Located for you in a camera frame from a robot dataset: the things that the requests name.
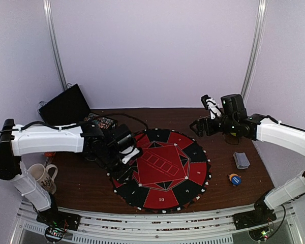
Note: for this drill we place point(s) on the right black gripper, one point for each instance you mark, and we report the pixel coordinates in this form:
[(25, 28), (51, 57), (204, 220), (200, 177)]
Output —
[(202, 125)]

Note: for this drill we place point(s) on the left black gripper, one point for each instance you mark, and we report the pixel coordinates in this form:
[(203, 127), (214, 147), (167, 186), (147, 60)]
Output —
[(121, 174)]

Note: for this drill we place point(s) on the grey playing card deck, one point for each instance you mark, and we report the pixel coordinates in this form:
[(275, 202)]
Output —
[(241, 160)]

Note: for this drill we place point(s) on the orange big blind button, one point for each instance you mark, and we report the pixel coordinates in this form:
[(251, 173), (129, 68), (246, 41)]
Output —
[(230, 176)]

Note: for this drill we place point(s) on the blue small blind button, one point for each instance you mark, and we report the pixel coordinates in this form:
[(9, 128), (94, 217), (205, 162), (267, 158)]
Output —
[(236, 181)]

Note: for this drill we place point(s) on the black poker chip case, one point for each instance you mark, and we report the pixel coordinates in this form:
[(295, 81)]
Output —
[(71, 107)]

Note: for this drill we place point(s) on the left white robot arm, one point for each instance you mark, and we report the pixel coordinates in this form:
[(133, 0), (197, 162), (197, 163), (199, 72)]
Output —
[(38, 137)]

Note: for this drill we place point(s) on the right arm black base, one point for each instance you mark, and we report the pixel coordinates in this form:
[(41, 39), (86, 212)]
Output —
[(253, 218)]

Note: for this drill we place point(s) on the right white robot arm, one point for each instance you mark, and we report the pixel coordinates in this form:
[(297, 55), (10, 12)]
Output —
[(230, 117)]

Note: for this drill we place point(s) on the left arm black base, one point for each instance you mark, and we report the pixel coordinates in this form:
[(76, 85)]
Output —
[(59, 219)]

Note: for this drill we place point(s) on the yellow green plastic bowl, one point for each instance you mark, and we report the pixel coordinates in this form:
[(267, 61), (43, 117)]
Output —
[(231, 139)]

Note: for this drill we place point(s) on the round red black poker mat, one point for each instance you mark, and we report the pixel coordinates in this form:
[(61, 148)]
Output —
[(172, 173)]

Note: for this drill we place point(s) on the orange plastic cup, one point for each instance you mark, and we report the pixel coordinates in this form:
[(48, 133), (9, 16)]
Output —
[(49, 154)]

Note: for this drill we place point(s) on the white floral ceramic mug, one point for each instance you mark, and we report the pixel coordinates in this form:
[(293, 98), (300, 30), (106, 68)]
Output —
[(44, 176)]

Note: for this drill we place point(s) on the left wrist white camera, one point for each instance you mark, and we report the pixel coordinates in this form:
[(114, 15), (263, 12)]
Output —
[(129, 153)]

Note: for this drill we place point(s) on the wrist white camera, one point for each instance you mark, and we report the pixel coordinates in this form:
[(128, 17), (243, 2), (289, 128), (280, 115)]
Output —
[(129, 153), (211, 105)]

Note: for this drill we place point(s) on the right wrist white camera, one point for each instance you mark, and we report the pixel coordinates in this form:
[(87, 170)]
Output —
[(211, 105)]

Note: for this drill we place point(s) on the aluminium front rail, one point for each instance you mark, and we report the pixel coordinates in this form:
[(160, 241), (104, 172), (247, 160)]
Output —
[(214, 226)]

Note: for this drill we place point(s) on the right aluminium frame post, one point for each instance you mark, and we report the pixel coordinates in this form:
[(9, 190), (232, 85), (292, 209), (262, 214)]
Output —
[(255, 49)]

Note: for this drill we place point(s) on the aluminium frame post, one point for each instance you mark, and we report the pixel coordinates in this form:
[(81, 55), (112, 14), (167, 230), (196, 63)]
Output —
[(255, 49), (54, 44)]

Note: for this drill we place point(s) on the left aluminium frame post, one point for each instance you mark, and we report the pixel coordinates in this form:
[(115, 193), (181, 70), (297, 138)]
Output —
[(54, 44)]

